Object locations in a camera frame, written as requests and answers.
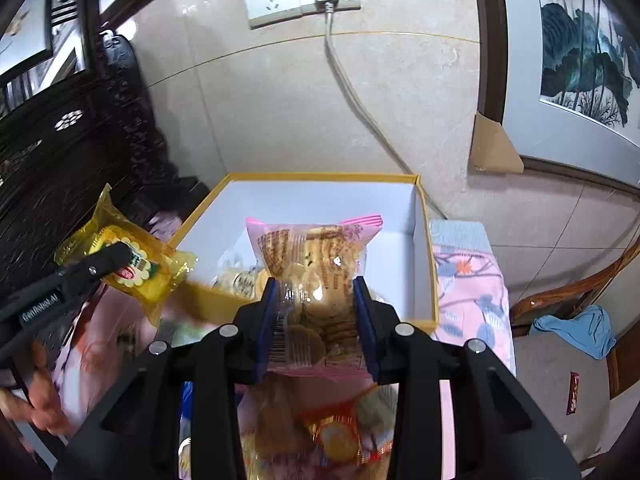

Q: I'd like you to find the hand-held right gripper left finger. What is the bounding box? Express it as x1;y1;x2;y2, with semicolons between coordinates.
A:
52;277;281;480

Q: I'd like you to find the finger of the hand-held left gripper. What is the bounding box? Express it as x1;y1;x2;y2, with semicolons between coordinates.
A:
55;241;132;294

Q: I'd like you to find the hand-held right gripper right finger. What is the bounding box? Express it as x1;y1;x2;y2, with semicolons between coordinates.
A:
352;276;583;480

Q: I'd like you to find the yellow round-cake packet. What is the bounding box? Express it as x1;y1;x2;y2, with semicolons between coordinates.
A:
54;183;198;328

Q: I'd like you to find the pink biscuit packet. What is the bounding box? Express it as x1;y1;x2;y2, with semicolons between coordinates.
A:
245;214;385;378

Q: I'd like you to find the yellow cardboard box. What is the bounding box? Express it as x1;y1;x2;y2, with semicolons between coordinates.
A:
167;172;441;333

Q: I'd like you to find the person's left hand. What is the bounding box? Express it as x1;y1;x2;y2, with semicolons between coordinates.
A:
0;342;68;436

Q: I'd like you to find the clear cracker packet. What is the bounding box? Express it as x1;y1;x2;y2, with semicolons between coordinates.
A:
212;252;263;296

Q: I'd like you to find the dark carved wooden furniture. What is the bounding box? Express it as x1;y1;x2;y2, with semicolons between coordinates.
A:
0;0;211;321

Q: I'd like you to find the pink floral blanket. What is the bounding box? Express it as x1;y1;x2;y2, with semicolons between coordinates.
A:
10;212;516;480

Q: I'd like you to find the blue snack packet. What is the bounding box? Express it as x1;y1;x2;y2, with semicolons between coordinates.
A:
179;381;194;432

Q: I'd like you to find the wooden chair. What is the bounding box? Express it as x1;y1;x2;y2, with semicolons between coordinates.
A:
510;232;640;471

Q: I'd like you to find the blue cloth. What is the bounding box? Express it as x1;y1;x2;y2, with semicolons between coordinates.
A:
530;305;617;360

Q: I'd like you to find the dark red snack bar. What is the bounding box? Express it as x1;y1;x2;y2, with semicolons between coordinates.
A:
566;371;582;416

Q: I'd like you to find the cardboard corner protector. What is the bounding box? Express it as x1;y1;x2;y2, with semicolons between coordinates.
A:
467;112;524;173

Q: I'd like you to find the framed lotus ink painting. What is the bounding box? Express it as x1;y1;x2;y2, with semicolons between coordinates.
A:
472;0;640;196

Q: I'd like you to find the grey power cable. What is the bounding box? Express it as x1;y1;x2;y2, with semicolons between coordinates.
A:
324;2;448;221

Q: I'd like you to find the dark-framed wall picture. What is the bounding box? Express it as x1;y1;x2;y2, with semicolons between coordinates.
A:
0;0;56;86

